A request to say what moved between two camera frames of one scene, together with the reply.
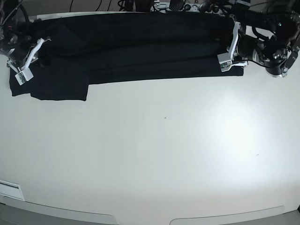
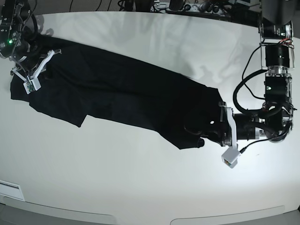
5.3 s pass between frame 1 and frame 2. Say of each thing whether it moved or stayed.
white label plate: stayed
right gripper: moved
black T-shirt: moved
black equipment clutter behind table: stayed
